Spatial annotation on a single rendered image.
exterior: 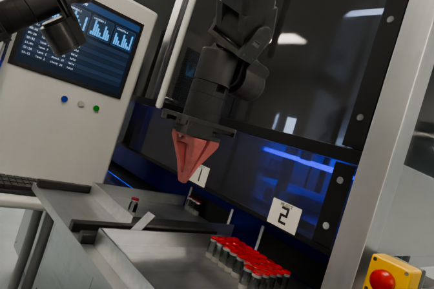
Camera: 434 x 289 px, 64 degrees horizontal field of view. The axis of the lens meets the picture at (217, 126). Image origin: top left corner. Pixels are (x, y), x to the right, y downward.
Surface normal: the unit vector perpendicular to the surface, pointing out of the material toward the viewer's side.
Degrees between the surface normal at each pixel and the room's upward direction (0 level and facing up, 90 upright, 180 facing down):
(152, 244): 90
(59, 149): 90
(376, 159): 90
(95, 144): 90
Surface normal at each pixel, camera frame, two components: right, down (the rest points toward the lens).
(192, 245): 0.62, 0.18
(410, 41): -0.72, -0.25
